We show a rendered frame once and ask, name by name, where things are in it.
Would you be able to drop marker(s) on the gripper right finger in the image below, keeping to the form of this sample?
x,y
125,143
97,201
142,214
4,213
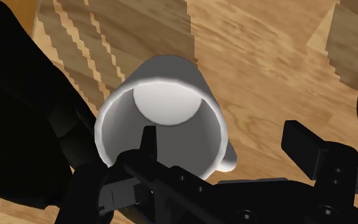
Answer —
x,y
305,149

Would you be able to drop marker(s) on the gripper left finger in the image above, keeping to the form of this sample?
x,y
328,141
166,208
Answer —
x,y
166,180

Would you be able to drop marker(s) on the white mug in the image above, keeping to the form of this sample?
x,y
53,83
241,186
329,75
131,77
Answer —
x,y
166,102

